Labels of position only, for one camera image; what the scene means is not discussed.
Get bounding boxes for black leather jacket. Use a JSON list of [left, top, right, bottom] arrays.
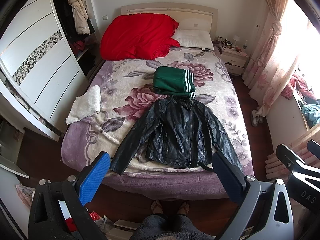
[[110, 96, 242, 174]]

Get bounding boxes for grey slippers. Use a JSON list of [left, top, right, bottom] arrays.
[[251, 109, 264, 127]]

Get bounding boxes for white folded towel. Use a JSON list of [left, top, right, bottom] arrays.
[[65, 85, 101, 125]]

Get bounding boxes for white sliding wardrobe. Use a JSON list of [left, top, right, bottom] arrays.
[[1, 0, 98, 140]]

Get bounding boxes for floral purple bed blanket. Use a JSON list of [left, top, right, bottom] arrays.
[[61, 47, 253, 200]]

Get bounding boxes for pink floral curtain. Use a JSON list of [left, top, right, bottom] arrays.
[[242, 0, 297, 118]]

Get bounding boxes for white nightstand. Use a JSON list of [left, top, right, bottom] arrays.
[[217, 37, 249, 76]]

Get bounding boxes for green striped folded garment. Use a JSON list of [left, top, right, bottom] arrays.
[[152, 66, 195, 98]]

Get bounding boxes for white pillow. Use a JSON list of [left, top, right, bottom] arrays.
[[171, 29, 214, 50]]

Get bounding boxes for red duvet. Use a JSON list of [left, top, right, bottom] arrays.
[[100, 13, 180, 61]]

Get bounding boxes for beige hanging coat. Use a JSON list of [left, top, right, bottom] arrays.
[[68, 0, 91, 35]]

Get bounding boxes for white bed headboard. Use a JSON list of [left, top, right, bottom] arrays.
[[121, 2, 219, 38]]

